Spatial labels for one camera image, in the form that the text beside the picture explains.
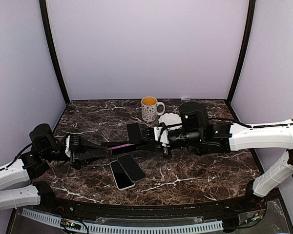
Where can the white spotted mug orange inside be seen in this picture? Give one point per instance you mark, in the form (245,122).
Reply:
(151,108)

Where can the white scalloped ceramic dish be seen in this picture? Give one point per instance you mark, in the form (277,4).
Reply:
(170,119)

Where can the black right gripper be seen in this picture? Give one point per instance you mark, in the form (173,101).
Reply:
(156,146)

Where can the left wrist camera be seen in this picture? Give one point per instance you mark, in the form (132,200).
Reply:
(68,151)

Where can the black phone white case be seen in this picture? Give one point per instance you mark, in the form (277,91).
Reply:
(121,179)

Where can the black phone grey case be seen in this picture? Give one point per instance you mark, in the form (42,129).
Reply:
(131,168)

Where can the black phone dark case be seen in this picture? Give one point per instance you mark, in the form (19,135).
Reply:
(116,148)

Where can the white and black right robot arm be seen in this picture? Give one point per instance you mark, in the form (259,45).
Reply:
(197,134)

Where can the black right frame post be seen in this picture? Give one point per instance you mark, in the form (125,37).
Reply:
(243,51)

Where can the black frame post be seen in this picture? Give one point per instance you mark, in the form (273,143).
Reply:
(52,50)
(243,51)

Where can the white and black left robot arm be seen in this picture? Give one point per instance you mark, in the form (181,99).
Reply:
(33,161)

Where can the black left frame post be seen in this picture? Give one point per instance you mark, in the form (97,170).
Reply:
(52,50)

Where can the white slotted cable duct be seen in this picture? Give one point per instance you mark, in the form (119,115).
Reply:
(76,227)

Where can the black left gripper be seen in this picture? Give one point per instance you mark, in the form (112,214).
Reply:
(78,146)

